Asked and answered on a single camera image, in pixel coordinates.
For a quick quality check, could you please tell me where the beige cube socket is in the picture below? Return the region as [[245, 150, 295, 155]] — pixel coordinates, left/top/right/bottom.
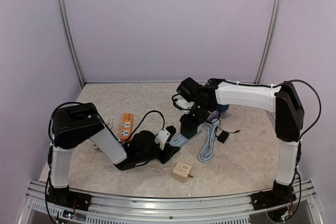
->
[[172, 161, 195, 183]]

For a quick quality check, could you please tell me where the purple power strip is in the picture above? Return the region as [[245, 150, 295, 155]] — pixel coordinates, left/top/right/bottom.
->
[[207, 111, 220, 123]]

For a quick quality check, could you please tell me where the blue cube socket adapter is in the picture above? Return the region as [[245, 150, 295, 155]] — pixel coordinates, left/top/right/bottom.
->
[[216, 105, 229, 114]]

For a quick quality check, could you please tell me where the light blue cable with plug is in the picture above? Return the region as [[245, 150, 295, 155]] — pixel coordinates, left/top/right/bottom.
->
[[197, 119, 221, 163]]

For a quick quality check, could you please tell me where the dark green cube socket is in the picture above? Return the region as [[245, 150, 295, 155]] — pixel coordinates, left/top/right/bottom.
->
[[180, 125, 198, 139]]

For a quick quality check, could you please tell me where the light blue power strip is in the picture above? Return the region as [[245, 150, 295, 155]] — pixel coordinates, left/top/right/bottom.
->
[[169, 126, 202, 148]]

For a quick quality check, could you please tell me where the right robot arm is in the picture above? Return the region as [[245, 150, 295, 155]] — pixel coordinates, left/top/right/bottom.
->
[[172, 77, 308, 205]]

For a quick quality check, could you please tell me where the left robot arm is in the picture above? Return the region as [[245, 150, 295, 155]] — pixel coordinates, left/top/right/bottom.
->
[[48, 102, 180, 206]]

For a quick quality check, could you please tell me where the orange power strip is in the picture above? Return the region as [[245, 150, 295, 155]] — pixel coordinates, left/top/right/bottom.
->
[[119, 113, 133, 142]]

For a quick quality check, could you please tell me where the black power adapter with cable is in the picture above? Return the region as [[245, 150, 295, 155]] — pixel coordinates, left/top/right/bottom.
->
[[216, 130, 240, 144]]

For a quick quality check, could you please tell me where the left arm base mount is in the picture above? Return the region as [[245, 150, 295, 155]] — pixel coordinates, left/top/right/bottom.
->
[[46, 186, 92, 211]]

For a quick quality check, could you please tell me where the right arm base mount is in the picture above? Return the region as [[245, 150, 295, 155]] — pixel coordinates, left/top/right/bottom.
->
[[250, 181, 297, 210]]

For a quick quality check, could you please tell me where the aluminium front frame rail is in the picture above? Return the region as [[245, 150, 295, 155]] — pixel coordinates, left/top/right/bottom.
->
[[15, 180, 327, 223]]

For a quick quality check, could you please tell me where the right aluminium corner post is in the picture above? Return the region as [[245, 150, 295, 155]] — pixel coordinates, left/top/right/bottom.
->
[[254, 0, 281, 84]]

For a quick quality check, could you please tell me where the aluminium corner post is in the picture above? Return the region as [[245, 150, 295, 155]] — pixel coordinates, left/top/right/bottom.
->
[[254, 0, 281, 84], [57, 0, 86, 88]]

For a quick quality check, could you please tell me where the left aluminium corner post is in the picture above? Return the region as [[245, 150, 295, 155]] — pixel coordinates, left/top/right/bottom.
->
[[57, 0, 86, 88]]

